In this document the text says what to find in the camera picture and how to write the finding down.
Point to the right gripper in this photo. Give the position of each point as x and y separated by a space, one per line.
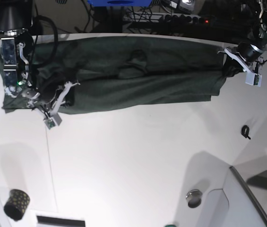
53 93

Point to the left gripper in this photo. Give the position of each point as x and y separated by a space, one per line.
241 58

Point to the dark green t-shirt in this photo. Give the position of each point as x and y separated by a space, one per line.
122 72

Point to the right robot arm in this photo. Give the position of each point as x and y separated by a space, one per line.
19 72

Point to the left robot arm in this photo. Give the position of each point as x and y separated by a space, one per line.
112 72

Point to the small black clip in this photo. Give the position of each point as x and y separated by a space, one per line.
245 130

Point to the black patterned cup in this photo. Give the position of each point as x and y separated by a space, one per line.
17 204

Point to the blue bin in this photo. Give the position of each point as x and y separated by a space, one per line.
119 3

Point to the white power strip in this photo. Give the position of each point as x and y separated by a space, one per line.
148 17

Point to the round metal table grommet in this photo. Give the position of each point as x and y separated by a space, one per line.
194 198

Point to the small green object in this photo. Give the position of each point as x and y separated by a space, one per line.
171 225

